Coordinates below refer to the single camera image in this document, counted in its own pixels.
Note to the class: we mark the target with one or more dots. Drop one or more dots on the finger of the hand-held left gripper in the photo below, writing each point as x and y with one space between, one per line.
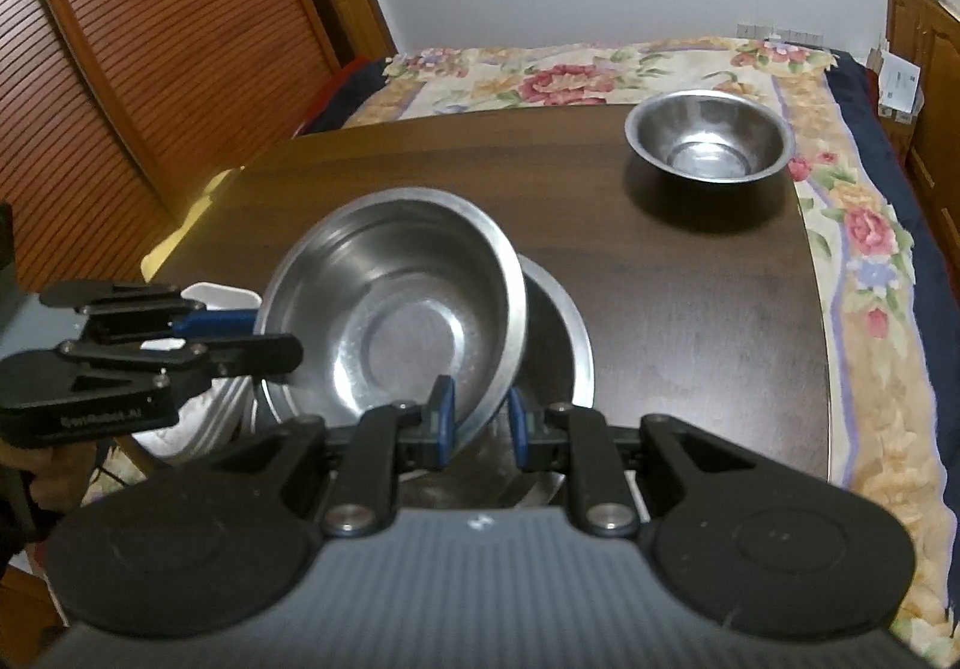
262 352
217 322

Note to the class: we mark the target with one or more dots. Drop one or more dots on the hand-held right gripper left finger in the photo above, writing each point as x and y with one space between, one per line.
446 418

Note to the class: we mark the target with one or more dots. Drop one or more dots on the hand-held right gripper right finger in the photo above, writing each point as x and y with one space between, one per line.
516 421

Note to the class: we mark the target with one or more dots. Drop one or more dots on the large stainless steel bowl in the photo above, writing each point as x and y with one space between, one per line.
559 339

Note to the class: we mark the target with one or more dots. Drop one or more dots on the large floral white plate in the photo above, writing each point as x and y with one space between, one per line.
187 433

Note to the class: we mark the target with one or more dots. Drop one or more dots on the medium stainless steel bowl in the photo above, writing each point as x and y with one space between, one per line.
390 309

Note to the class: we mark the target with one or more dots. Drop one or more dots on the person's left hand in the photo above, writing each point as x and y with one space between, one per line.
56 481

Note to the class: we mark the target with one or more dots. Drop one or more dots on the yellow cloth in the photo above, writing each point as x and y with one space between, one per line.
161 249

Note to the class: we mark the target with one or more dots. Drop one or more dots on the wooden louvered wardrobe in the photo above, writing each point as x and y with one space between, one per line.
150 39

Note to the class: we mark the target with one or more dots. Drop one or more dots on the small stainless steel bowl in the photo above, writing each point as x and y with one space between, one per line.
709 136

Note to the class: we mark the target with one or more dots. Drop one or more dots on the floral bedspread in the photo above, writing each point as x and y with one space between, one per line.
862 241

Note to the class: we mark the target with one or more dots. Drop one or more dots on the white paper box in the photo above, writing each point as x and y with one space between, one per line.
898 84

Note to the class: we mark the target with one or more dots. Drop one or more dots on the wooden cabinet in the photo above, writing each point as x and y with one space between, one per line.
934 114

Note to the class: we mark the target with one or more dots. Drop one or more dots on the white wall socket row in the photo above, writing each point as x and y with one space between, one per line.
780 34

